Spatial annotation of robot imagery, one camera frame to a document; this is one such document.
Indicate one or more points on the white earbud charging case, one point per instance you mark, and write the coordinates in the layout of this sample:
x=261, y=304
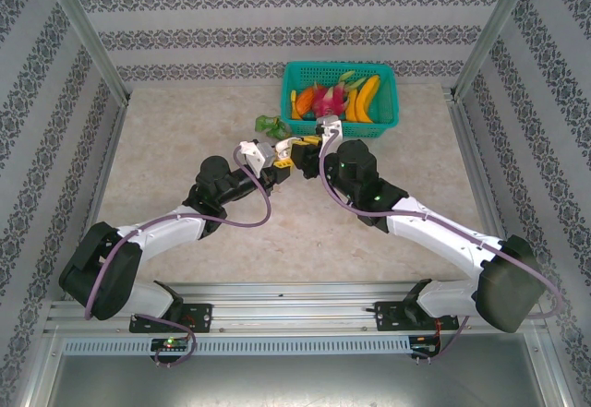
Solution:
x=284, y=147

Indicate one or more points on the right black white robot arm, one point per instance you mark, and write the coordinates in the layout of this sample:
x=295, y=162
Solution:
x=438, y=236

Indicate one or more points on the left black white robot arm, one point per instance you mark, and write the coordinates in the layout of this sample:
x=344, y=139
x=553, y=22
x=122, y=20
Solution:
x=161, y=229

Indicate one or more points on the small yellow fruit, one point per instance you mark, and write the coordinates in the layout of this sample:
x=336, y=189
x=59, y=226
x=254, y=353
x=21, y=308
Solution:
x=293, y=104

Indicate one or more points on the orange mango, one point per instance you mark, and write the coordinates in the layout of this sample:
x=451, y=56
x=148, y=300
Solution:
x=305, y=100

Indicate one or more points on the teal plastic basket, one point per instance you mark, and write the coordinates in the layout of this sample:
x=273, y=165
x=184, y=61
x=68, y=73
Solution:
x=369, y=130

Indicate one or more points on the pink dragon fruit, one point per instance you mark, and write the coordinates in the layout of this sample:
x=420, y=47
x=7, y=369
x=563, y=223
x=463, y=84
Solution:
x=329, y=98

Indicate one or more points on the small yellow banana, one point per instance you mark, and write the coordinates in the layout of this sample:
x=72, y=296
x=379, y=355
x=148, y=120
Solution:
x=353, y=109

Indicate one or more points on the large yellow banana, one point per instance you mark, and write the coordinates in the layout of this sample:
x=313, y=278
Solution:
x=367, y=95

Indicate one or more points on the left green circuit board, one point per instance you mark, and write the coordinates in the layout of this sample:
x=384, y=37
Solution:
x=171, y=343

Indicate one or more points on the grey metal panel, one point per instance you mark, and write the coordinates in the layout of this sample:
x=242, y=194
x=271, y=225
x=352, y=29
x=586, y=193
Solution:
x=295, y=384

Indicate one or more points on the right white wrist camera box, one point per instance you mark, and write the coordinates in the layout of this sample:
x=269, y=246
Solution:
x=330, y=123

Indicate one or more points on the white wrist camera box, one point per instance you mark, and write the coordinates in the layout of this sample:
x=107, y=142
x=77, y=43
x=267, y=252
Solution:
x=256, y=153
x=330, y=123

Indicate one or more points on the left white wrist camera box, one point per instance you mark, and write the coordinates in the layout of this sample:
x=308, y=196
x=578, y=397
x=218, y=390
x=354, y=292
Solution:
x=256, y=153

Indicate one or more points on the aluminium side rail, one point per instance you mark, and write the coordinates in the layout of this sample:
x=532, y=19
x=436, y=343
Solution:
x=99, y=195
x=480, y=171

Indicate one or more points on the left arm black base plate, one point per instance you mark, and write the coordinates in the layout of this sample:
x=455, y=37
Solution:
x=203, y=317

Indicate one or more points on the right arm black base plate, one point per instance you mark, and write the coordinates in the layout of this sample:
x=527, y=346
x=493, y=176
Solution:
x=385, y=317

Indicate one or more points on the aluminium mounting rail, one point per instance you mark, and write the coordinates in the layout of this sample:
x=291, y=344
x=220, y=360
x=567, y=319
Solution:
x=295, y=314

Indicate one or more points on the aluminium frame post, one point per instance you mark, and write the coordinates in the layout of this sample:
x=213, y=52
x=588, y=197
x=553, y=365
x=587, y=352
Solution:
x=493, y=33
x=87, y=33

